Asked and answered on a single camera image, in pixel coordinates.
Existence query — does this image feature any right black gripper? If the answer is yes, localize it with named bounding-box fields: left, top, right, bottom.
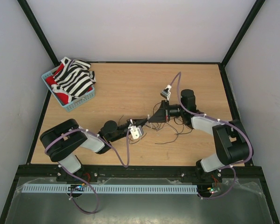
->
left=148, top=99, right=186, bottom=123

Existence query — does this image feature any purple cable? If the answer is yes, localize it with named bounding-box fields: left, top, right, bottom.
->
left=170, top=71, right=254, bottom=201
left=43, top=128, right=132, bottom=214

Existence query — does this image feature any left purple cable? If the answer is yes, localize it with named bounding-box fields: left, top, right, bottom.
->
left=43, top=128, right=132, bottom=214

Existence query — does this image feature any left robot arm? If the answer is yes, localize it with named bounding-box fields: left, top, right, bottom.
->
left=40, top=118, right=148, bottom=181

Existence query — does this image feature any light blue plastic basket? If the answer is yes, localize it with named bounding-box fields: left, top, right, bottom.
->
left=42, top=69, right=97, bottom=113

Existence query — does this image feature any light blue slotted cable duct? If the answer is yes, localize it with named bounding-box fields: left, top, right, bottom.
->
left=21, top=184, right=197, bottom=195

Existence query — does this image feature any zebra striped cloth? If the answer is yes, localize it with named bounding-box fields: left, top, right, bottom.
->
left=55, top=57, right=96, bottom=102

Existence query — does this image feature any wire bundle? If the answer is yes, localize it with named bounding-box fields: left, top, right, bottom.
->
left=128, top=116, right=194, bottom=145

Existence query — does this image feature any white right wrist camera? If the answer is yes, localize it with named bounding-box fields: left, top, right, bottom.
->
left=160, top=85, right=172, bottom=101

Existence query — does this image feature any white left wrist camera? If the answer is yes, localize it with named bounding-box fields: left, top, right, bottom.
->
left=128, top=125, right=144, bottom=140

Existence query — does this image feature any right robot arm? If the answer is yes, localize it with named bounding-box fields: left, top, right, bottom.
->
left=148, top=85, right=253, bottom=182

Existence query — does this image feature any red cloth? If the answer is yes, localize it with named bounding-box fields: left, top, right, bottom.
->
left=45, top=64, right=72, bottom=105

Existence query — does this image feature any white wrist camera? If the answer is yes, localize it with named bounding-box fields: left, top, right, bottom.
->
left=160, top=85, right=172, bottom=101
left=128, top=125, right=144, bottom=140

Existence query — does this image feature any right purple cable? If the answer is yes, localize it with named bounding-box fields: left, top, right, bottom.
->
left=170, top=71, right=254, bottom=201

